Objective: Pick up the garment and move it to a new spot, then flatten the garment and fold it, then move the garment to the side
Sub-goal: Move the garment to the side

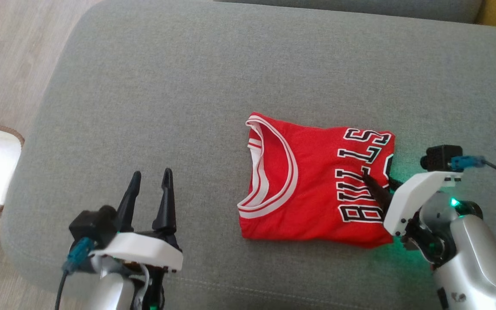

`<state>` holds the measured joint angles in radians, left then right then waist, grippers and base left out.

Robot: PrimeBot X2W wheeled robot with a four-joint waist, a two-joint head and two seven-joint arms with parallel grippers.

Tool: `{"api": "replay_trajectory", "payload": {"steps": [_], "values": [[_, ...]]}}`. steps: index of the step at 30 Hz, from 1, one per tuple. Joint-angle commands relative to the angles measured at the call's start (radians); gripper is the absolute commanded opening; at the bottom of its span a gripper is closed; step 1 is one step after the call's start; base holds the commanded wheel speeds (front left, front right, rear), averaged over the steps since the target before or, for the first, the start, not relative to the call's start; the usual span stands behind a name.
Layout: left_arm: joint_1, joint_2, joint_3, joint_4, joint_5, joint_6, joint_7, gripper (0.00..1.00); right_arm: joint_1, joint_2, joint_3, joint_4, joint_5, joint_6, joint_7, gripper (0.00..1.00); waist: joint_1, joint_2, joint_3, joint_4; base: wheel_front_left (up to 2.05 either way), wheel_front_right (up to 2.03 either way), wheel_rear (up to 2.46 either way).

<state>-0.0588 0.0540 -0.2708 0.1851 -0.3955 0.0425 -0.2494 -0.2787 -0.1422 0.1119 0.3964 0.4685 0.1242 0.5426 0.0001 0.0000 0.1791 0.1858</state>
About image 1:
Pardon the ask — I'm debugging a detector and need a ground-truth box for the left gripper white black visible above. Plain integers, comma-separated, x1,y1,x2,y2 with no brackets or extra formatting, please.
90,168,184,273

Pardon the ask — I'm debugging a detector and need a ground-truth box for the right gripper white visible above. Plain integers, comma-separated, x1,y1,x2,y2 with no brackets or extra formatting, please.
362,171,455,237

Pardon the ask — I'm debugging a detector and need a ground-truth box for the red Bulls basketball jersey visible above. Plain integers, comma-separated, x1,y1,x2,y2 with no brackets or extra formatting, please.
237,112,396,249

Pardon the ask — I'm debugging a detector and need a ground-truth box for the teal left camera connector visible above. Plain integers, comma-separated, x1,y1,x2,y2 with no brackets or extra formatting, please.
62,237,96,274

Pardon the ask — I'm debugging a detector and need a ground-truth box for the teal camera connector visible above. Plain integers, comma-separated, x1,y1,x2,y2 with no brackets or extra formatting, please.
62,237,96,274
450,155,486,172

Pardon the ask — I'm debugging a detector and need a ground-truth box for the teal right camera connector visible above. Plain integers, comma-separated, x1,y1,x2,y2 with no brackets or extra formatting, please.
450,155,486,172

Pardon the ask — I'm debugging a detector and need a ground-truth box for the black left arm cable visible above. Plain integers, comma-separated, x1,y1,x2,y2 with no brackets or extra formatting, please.
54,269,68,310

